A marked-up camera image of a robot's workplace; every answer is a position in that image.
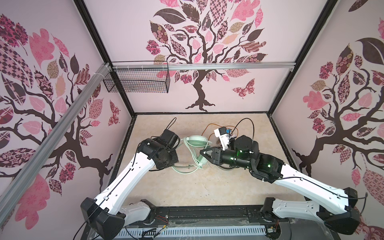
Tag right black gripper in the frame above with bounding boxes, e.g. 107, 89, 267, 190
199, 144, 252, 170

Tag mint green headphones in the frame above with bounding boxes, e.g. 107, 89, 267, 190
172, 135, 212, 175

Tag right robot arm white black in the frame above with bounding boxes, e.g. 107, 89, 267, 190
200, 136, 361, 235

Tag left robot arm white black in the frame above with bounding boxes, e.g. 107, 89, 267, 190
81, 129, 181, 240

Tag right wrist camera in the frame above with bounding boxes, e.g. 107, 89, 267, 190
214, 127, 232, 151

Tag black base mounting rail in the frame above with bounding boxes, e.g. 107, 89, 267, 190
86, 203, 328, 224

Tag black wire mesh basket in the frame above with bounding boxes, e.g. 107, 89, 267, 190
103, 60, 171, 94

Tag white slotted cable duct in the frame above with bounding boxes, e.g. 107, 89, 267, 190
114, 226, 267, 240

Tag aluminium rail back wall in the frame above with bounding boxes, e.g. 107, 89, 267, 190
112, 62, 296, 72

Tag aluminium rail wall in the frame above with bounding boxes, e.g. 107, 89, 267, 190
112, 62, 296, 72
1, 63, 110, 224

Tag aluminium rail left wall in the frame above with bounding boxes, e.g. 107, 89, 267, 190
1, 63, 110, 224

